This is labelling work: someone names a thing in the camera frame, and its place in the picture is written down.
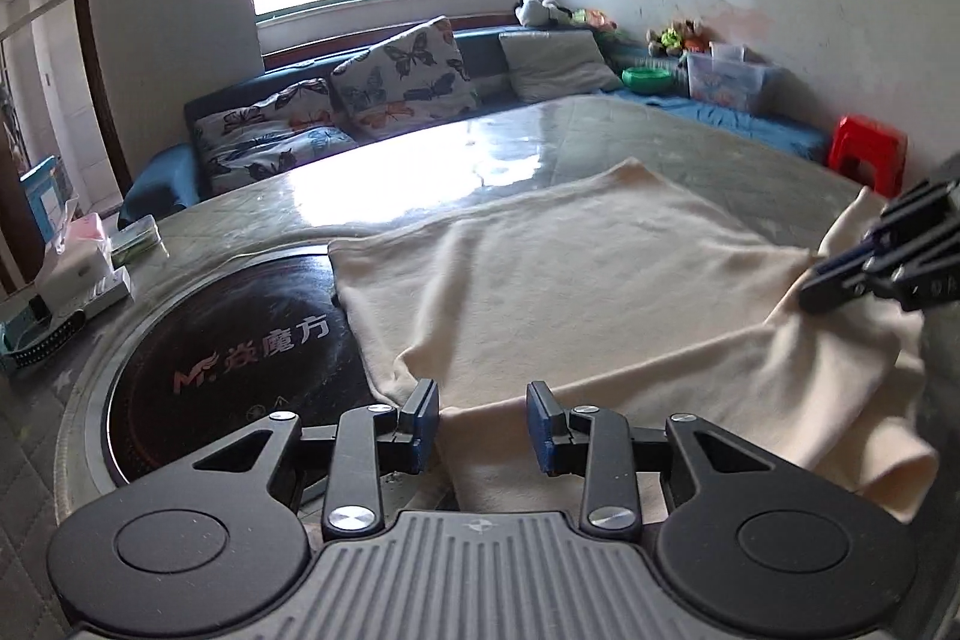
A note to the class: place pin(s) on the small clear lidded box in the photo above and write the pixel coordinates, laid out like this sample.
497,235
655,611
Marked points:
135,239

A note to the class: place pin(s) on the clear plastic storage box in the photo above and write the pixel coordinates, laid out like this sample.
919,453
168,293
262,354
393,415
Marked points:
724,81

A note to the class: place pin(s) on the red plastic stool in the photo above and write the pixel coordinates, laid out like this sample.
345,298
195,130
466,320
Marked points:
862,134

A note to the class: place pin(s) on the blue cloth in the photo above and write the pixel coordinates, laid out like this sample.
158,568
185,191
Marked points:
735,123

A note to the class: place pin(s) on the pink white tissue pack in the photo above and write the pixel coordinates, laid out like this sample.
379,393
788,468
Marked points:
75,265

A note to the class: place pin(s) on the blue white cardboard box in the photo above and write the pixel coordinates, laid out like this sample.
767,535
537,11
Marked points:
45,190

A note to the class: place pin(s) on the upright butterfly print pillow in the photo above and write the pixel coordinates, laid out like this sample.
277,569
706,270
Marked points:
405,78

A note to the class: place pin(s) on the white remote control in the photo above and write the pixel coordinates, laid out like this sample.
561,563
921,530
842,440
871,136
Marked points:
105,296

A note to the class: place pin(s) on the panda plush toy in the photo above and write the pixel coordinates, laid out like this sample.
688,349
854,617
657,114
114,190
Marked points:
532,10

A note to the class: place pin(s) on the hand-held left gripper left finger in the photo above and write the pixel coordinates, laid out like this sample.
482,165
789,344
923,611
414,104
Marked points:
427,419

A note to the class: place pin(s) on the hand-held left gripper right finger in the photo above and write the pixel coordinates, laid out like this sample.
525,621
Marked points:
538,422

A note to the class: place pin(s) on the flat butterfly print pillow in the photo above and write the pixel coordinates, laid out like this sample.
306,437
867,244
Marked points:
262,138

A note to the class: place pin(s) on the green plastic bowl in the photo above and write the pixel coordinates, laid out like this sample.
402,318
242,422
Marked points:
646,78

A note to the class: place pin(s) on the brown monkey plush toy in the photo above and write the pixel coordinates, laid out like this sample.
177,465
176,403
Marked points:
675,39

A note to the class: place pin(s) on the grey pillow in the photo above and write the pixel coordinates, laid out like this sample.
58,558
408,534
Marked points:
555,63

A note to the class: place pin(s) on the green orange plush toy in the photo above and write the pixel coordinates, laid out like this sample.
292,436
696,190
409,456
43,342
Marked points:
594,19

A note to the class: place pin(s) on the round black induction cooktop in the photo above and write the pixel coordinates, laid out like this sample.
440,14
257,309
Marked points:
225,340

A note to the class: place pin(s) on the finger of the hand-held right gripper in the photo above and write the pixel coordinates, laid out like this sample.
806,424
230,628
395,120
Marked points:
922,212
847,287

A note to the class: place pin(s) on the blue smartwatch with black band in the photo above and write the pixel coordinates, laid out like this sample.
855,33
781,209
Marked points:
45,340

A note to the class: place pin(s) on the cream garment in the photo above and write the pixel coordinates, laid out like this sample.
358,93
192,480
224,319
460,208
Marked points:
562,280

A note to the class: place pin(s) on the blue sofa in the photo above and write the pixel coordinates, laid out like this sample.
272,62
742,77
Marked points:
157,175

